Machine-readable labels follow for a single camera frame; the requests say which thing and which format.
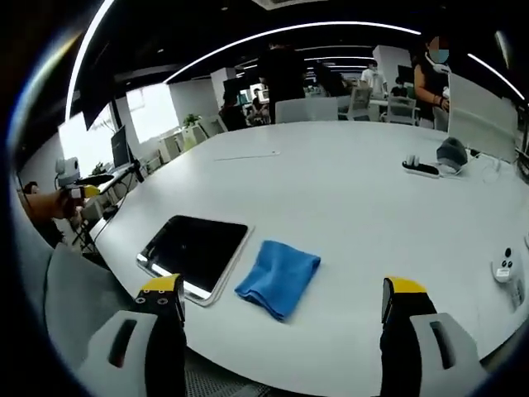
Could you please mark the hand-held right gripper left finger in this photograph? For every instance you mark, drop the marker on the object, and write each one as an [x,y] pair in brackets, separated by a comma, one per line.
[136,343]

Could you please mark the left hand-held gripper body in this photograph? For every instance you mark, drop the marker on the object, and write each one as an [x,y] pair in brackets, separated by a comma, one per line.
[68,173]

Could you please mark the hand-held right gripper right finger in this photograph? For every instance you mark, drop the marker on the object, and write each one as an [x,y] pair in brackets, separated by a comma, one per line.
[417,343]

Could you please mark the black tablet with white frame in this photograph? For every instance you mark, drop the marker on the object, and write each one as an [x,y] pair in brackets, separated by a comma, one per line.
[194,256]

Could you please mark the blue cleaning cloth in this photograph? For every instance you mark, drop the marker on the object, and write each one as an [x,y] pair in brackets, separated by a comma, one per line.
[279,283]

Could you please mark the person's left hand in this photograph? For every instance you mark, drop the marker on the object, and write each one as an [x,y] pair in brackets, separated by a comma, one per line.
[62,204]

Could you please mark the black monitor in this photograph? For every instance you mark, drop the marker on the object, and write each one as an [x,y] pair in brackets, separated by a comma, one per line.
[121,151]

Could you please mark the grey chair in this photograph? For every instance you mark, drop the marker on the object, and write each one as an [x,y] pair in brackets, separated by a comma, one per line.
[78,297]

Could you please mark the green potted plant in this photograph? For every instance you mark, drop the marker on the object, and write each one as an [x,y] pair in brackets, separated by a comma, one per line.
[192,121]

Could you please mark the white game controller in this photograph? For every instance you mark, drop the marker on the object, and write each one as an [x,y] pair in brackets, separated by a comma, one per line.
[507,264]

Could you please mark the black and white power strip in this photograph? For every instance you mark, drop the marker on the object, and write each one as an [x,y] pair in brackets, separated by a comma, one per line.
[420,167]

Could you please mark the grey cap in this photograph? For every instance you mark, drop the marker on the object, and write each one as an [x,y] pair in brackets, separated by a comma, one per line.
[451,152]

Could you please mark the white mesh office chair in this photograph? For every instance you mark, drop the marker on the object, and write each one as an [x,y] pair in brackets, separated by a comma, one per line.
[400,111]

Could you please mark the white monitor back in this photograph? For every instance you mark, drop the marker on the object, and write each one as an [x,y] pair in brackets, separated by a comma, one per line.
[481,118]

